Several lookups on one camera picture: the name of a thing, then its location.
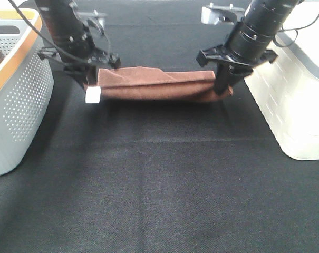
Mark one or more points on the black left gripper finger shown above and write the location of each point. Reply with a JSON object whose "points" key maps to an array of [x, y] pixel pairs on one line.
{"points": [[85, 76]]}

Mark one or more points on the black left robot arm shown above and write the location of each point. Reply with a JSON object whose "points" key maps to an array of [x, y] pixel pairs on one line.
{"points": [[79, 40]]}

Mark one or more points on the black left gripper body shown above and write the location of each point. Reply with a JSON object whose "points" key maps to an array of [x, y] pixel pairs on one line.
{"points": [[82, 57]]}

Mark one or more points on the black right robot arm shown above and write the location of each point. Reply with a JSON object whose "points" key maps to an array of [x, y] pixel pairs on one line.
{"points": [[260, 23]]}

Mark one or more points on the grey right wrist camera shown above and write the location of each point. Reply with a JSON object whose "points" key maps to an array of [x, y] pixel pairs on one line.
{"points": [[214, 14]]}

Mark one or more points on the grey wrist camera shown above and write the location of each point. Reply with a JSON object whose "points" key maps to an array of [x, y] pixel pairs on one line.
{"points": [[214, 14], [93, 19]]}

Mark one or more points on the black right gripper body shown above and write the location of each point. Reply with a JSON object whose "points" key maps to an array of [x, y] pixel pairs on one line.
{"points": [[234, 58]]}

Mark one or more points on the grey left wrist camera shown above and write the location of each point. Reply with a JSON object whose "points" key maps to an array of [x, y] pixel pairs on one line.
{"points": [[93, 19]]}

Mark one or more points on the grey perforated laundry basket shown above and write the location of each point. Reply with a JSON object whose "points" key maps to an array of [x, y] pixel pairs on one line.
{"points": [[26, 84]]}

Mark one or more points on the white basket with grey rim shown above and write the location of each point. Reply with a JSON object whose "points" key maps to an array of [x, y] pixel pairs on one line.
{"points": [[287, 91]]}

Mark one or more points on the black table cloth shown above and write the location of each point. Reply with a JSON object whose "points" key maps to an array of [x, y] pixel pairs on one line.
{"points": [[131, 176]]}

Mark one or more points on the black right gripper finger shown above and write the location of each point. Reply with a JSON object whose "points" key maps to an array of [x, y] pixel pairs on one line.
{"points": [[228, 75]]}

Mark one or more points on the brown microfibre towel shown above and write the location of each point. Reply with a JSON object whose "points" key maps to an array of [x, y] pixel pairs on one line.
{"points": [[147, 83]]}

